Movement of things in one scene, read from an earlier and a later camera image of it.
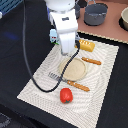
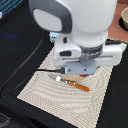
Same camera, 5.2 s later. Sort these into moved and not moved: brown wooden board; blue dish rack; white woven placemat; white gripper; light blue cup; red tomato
Moved: red tomato; white gripper
Not moved: light blue cup; brown wooden board; blue dish rack; white woven placemat
